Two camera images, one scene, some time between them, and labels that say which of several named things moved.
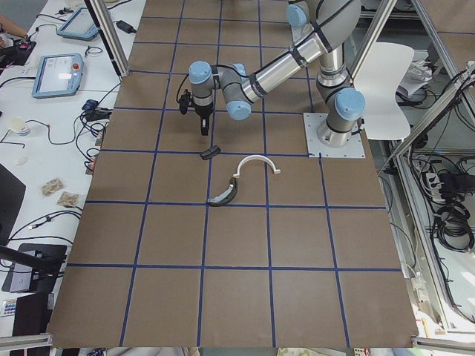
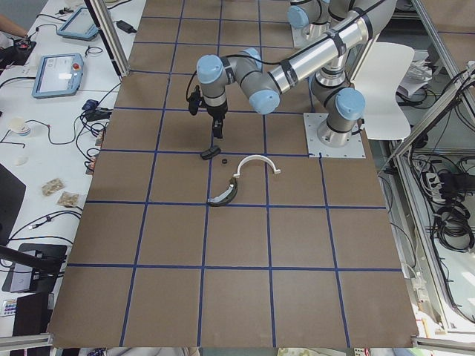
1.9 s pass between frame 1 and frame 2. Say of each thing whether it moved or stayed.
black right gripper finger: moved
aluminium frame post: stayed
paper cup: stayed
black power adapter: stayed
